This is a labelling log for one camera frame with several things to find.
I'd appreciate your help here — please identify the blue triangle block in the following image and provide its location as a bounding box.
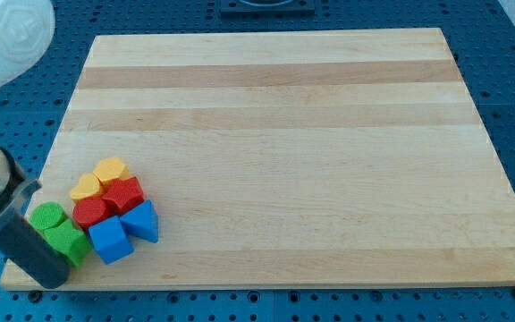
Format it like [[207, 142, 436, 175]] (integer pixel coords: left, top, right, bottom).
[[120, 199, 159, 243]]

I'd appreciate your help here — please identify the yellow heart block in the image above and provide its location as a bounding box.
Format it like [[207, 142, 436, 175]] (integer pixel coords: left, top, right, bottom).
[[69, 174, 105, 204]]

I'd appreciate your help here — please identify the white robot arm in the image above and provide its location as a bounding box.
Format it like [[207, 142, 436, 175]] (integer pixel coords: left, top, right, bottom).
[[0, 0, 71, 289]]

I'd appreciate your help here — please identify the red cylinder block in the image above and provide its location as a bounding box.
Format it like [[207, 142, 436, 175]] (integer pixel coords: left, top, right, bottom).
[[72, 197, 111, 231]]

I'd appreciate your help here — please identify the blue cube block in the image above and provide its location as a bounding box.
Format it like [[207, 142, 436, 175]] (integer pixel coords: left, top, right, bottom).
[[89, 216, 134, 265]]

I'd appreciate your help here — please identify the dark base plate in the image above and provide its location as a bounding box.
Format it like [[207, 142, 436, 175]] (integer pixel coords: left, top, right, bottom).
[[220, 0, 316, 16]]

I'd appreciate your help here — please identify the red star block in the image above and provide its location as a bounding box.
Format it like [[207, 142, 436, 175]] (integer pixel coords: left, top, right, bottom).
[[102, 177, 145, 215]]

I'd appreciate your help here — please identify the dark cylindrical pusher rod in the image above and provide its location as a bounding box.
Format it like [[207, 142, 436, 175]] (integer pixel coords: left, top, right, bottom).
[[0, 212, 71, 289]]

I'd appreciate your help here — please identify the green cylinder block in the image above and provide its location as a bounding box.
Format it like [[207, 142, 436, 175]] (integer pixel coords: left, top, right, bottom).
[[29, 201, 66, 233]]

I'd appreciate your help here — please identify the green angular block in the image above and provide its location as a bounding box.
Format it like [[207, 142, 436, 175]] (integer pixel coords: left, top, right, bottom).
[[44, 219, 92, 267]]

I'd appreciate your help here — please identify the yellow hexagon block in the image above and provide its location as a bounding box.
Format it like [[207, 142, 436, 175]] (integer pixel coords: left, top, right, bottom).
[[93, 157, 132, 187]]

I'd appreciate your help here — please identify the large wooden board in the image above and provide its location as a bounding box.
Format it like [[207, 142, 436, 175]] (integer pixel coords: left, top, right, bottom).
[[31, 28, 515, 291]]

